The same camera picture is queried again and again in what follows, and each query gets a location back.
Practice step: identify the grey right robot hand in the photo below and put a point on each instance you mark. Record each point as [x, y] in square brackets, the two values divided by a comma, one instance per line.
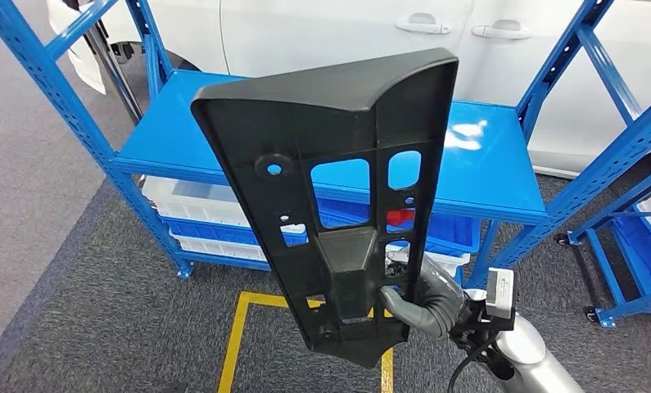
[439, 276]

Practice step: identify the black plastic car part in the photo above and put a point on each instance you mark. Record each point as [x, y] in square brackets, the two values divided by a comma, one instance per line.
[260, 135]

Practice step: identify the red plastic part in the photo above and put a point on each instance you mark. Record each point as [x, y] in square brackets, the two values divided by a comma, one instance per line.
[401, 217]

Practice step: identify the blue steel shelf rack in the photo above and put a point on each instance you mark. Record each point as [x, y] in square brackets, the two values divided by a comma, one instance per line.
[157, 141]

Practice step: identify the blue rack on casters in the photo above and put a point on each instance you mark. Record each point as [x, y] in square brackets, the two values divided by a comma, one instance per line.
[634, 309]

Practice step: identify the white car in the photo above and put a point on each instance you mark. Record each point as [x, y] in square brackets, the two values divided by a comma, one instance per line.
[303, 38]

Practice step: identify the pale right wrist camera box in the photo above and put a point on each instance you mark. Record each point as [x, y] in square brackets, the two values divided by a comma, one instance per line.
[500, 290]

